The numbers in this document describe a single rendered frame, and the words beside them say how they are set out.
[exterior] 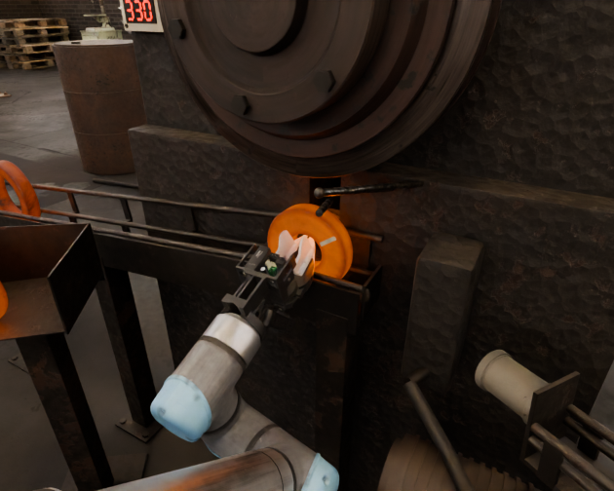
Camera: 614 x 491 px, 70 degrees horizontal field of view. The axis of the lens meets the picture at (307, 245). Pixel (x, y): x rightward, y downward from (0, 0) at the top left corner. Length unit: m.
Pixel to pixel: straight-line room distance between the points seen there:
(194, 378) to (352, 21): 0.44
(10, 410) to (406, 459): 1.31
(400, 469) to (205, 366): 0.32
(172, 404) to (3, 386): 1.29
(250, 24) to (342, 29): 0.11
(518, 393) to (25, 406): 1.45
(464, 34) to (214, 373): 0.48
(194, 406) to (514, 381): 0.39
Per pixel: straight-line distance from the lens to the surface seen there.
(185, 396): 0.56
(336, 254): 0.71
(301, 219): 0.72
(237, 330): 0.59
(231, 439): 0.63
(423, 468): 0.71
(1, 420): 1.70
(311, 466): 0.59
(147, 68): 1.04
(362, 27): 0.49
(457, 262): 0.63
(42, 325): 0.92
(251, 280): 0.62
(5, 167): 1.36
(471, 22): 0.55
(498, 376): 0.64
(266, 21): 0.54
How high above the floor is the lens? 1.10
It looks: 29 degrees down
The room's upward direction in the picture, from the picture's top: straight up
